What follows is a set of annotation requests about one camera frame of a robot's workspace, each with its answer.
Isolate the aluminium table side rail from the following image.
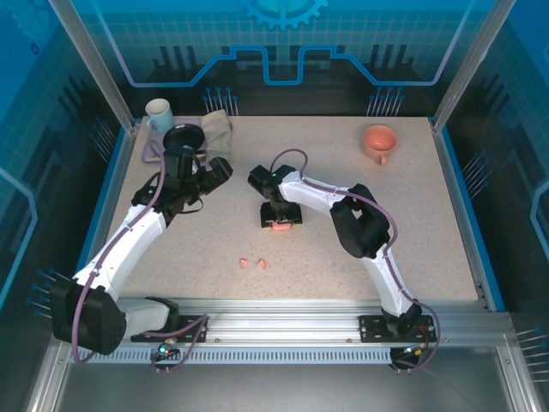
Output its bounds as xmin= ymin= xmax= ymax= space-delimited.
xmin=431 ymin=122 xmax=492 ymax=312
xmin=70 ymin=122 xmax=142 ymax=312

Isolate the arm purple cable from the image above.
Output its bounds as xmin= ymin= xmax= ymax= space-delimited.
xmin=70 ymin=145 xmax=212 ymax=375
xmin=269 ymin=148 xmax=443 ymax=373

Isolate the grey folded cloth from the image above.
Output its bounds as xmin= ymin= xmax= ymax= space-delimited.
xmin=201 ymin=110 xmax=235 ymax=162

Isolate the aluminium frame post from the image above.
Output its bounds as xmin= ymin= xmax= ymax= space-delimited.
xmin=45 ymin=0 xmax=141 ymax=135
xmin=430 ymin=0 xmax=515 ymax=134

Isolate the lavender serving tray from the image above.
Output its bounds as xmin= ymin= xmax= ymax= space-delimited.
xmin=142 ymin=116 xmax=207 ymax=165

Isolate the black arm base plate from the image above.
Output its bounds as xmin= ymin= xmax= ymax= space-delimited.
xmin=359 ymin=314 xmax=435 ymax=343
xmin=130 ymin=314 xmax=212 ymax=343

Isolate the black round plate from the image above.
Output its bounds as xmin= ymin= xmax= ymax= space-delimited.
xmin=163 ymin=124 xmax=206 ymax=152

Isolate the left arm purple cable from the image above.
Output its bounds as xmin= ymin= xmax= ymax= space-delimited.
xmin=70 ymin=145 xmax=212 ymax=375

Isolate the aluminium front rail beam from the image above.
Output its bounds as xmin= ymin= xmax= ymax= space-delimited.
xmin=55 ymin=299 xmax=511 ymax=344

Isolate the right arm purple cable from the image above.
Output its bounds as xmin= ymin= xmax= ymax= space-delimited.
xmin=269 ymin=148 xmax=443 ymax=373

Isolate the orange cup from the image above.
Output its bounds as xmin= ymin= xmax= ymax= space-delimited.
xmin=362 ymin=124 xmax=399 ymax=166

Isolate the light blue mug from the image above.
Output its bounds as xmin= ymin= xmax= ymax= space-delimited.
xmin=144 ymin=98 xmax=176 ymax=133

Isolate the slotted cable duct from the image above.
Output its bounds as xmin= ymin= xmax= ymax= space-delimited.
xmin=67 ymin=348 xmax=398 ymax=366

